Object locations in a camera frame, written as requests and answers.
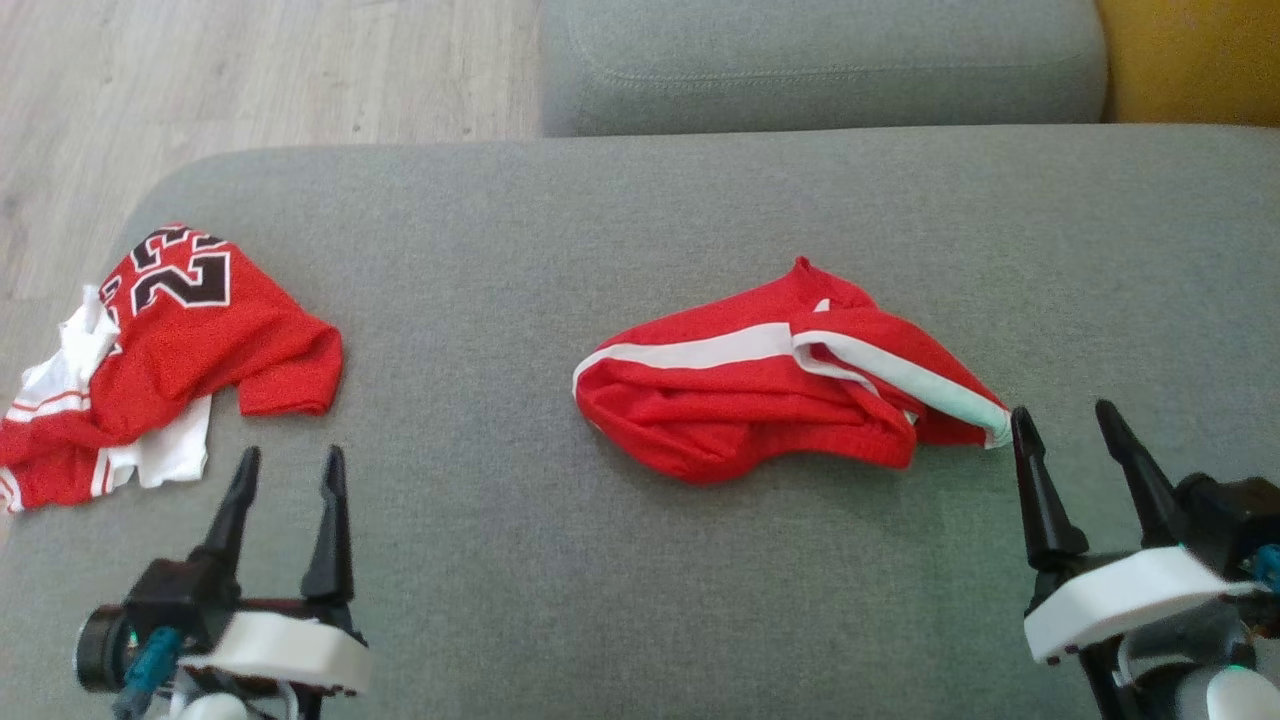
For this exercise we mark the red shorts white stripe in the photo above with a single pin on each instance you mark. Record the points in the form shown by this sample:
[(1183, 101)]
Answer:
[(740, 410)]

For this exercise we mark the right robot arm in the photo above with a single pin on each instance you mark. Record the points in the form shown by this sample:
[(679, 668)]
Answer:
[(1235, 700)]

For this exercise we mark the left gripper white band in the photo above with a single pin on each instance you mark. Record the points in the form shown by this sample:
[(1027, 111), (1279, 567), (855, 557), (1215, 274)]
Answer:
[(290, 650)]

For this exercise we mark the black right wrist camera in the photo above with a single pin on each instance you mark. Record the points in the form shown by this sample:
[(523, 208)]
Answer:
[(1230, 520)]

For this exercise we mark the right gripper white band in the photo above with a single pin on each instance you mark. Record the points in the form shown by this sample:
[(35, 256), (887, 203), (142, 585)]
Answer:
[(1130, 595)]

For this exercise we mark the grey sofa seat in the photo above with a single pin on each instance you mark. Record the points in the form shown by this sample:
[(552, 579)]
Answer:
[(600, 590)]

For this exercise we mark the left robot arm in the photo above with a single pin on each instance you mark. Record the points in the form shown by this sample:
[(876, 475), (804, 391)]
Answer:
[(215, 708)]

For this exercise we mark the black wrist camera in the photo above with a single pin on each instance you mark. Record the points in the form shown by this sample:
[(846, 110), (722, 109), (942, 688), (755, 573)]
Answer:
[(170, 600), (1230, 520)]

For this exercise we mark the red white basketball jersey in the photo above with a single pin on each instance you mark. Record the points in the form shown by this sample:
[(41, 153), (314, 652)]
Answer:
[(190, 350)]

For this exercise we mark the yellow cushion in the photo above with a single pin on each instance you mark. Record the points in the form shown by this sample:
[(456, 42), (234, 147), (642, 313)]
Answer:
[(1200, 60)]

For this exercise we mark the grey sofa back cushion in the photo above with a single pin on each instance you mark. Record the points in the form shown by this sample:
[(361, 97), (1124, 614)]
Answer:
[(820, 60)]

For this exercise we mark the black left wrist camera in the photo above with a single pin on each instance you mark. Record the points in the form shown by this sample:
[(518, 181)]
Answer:
[(170, 600)]

